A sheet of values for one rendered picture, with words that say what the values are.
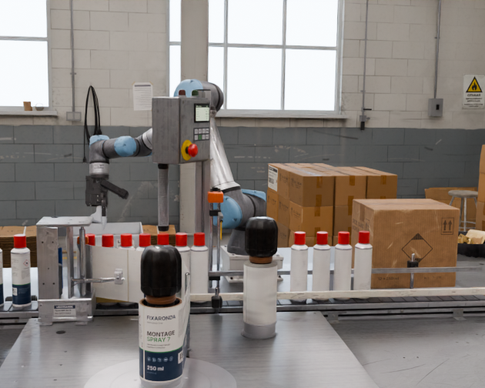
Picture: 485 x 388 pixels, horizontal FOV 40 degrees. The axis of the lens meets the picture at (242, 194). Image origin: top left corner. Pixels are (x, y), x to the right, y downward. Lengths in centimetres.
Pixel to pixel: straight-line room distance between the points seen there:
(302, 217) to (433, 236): 312
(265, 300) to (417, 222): 80
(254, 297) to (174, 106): 59
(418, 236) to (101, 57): 550
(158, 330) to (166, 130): 75
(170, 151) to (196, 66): 548
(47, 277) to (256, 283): 55
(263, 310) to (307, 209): 374
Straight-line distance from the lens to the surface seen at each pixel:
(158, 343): 133
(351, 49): 784
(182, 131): 188
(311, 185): 535
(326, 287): 200
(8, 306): 202
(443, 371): 172
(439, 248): 234
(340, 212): 547
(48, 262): 181
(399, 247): 228
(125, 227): 259
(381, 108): 796
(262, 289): 165
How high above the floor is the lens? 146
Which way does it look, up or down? 8 degrees down
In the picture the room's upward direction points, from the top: 1 degrees clockwise
